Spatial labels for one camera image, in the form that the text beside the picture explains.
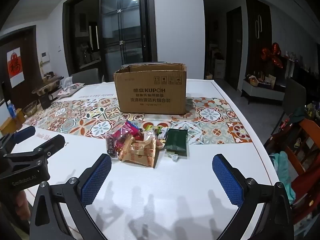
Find orange wooden chair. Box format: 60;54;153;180
265;119;320;225

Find wooden tray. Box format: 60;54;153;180
32;76;63;95

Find dark sliding glass door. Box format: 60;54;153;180
62;0;154;83

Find red snack packet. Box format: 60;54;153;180
115;121;141;143

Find brown cardboard box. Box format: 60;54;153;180
114;63;187;115

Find clear packet with yellow cake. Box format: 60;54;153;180
145;130;163;150

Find glass bowl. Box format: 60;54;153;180
22;100;38;117

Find person's left hand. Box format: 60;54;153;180
12;190;34;221

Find red wall poster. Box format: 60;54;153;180
7;47;25;88

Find dark green snack packet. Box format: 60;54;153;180
165;128;188;157

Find wooden box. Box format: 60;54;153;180
0;109;25;134

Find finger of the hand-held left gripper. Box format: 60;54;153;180
0;126;36;152
4;134;66;166

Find grey upholstered chair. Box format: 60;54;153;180
271;77;307;135
70;68;102;84

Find tile print tablecloth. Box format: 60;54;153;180
10;79;280;240

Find dark green cloth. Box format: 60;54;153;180
287;106;313;124

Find red foil balloons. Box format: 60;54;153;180
261;42;284;70

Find dark maroon snack packet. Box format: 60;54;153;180
106;134;120;160

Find white sideboard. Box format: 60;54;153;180
241;79;285;105

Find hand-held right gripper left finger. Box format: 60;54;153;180
30;153;112;240

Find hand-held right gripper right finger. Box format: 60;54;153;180
212;154;295;240

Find light green snack packet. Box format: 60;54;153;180
144;125;167;142

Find black mug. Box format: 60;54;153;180
39;94;54;110

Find teal cloth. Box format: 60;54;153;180
270;151;297;204

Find patterned cushion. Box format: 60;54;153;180
57;82;84;97

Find dark wardrobe door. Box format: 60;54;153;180
245;0;272;85

